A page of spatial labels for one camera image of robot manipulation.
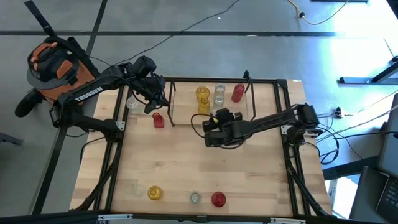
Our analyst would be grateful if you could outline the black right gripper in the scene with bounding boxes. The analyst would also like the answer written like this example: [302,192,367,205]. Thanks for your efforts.
[202,108,246,148]

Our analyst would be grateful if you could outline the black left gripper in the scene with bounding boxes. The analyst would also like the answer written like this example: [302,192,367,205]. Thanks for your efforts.
[132,55,170,115]

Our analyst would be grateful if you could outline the yellow ribbed glass bottle vase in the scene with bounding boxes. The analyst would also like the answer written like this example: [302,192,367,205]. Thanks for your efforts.
[198,98,211,115]

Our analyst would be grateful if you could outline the clear square textured glass vase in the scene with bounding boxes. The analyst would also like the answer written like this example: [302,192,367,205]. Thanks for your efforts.
[212,95,225,112]

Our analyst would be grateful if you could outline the red cylindrical glass vase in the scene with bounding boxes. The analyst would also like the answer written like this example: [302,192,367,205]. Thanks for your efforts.
[231,83,246,103]

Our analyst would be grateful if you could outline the red ribbed round glass vase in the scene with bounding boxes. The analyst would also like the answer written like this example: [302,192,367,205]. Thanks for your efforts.
[211,191,227,208]

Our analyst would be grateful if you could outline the red square glass vase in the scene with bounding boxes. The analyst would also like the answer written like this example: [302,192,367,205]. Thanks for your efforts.
[152,112,165,129]

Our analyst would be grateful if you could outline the yellow round glass vase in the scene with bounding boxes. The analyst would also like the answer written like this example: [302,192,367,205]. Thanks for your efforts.
[147,185,164,201]

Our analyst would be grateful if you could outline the orange black shop vacuum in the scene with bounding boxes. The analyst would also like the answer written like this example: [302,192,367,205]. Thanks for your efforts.
[14,35,98,118]

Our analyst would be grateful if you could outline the black desk leg beam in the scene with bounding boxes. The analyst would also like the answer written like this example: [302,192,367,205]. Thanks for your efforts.
[322,154,379,181]

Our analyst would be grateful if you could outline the black aluminium crossbeam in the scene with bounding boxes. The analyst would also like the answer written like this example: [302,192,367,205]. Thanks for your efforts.
[0,210,398,224]

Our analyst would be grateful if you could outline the grey desk foot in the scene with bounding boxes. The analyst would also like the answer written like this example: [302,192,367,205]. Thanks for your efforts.
[0,132,24,146]

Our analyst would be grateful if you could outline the black desk foot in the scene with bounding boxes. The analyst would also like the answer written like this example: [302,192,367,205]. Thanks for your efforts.
[338,55,398,85]

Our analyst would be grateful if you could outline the grey laptop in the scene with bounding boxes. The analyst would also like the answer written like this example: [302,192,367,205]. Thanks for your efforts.
[376,93,398,223]

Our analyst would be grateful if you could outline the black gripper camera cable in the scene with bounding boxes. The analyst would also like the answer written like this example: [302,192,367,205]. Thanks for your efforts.
[190,113,217,139]

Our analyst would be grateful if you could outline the wooden shelf black metal frame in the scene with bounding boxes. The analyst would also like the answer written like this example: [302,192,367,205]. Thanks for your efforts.
[167,70,257,129]

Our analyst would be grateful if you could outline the black metal table frame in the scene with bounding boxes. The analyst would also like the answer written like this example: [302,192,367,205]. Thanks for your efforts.
[70,76,332,218]

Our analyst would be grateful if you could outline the thin black floor cable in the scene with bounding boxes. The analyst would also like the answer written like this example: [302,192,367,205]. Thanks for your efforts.
[114,0,243,65]

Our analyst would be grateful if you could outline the tan floor cable with plug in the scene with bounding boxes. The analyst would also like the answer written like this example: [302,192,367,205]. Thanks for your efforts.
[286,0,351,26]

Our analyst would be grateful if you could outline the black power cable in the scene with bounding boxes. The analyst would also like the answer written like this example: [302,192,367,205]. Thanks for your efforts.
[310,130,398,141]

